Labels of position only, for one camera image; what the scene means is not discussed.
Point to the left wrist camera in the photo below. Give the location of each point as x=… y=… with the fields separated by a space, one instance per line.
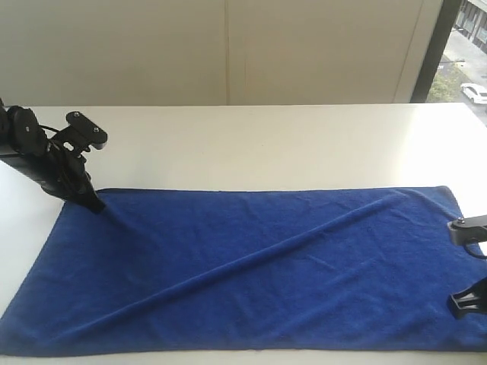
x=81 y=134

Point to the blue microfiber towel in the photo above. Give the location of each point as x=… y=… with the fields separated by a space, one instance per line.
x=162 y=270

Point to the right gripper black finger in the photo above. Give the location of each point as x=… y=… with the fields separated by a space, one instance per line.
x=469 y=301

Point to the dark window frame post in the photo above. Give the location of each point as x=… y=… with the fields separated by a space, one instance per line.
x=437 y=43

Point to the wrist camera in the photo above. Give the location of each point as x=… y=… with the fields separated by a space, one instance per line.
x=81 y=134
x=467 y=230

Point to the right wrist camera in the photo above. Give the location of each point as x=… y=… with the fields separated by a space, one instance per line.
x=467 y=230

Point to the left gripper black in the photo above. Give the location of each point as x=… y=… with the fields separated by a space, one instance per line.
x=65 y=177

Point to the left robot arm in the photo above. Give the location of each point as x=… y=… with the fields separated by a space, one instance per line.
x=24 y=142

